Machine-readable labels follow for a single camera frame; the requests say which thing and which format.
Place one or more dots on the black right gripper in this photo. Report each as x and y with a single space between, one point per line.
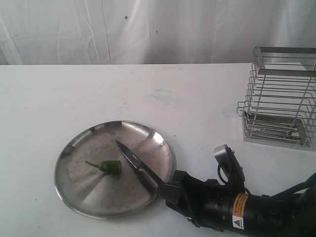
204 203

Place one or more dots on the black handled paring knife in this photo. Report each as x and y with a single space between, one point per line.
147 177

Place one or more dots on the dark green object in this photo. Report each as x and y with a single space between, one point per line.
108 166

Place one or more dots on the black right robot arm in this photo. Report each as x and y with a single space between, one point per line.
290 213

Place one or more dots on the round stainless steel plate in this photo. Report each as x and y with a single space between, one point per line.
89 191

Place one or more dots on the white backdrop curtain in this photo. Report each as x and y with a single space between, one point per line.
150 31

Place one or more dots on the steel wire utensil rack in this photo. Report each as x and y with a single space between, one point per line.
279 108

